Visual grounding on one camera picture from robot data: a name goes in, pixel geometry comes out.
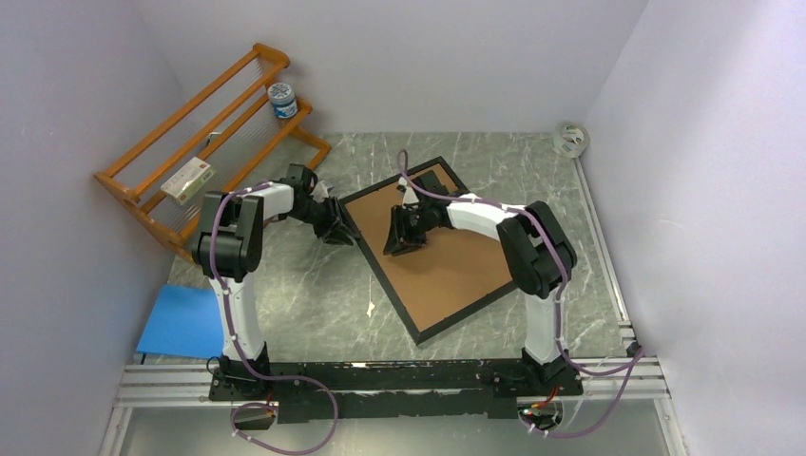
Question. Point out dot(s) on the black picture frame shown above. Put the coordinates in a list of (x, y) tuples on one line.
[(378, 270)]

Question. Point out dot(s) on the blue paper sheet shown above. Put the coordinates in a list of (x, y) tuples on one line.
[(183, 322)]

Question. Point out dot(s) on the orange wooden rack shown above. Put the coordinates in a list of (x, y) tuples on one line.
[(231, 125)]

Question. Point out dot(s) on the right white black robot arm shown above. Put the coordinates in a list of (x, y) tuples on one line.
[(538, 254)]

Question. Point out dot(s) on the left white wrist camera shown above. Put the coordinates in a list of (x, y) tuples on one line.
[(321, 191)]

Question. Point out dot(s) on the white red small box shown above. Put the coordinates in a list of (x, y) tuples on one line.
[(185, 183)]

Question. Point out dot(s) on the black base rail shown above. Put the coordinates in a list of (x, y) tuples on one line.
[(304, 392)]

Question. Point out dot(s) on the blue white jar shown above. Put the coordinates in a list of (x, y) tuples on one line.
[(283, 100)]

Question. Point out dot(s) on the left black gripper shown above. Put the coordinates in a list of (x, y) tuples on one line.
[(335, 225)]

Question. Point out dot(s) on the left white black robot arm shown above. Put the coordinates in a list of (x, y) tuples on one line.
[(228, 247)]

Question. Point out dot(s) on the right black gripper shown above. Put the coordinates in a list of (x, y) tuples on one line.
[(401, 238)]

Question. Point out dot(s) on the clear tape roll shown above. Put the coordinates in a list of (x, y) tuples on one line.
[(569, 140)]

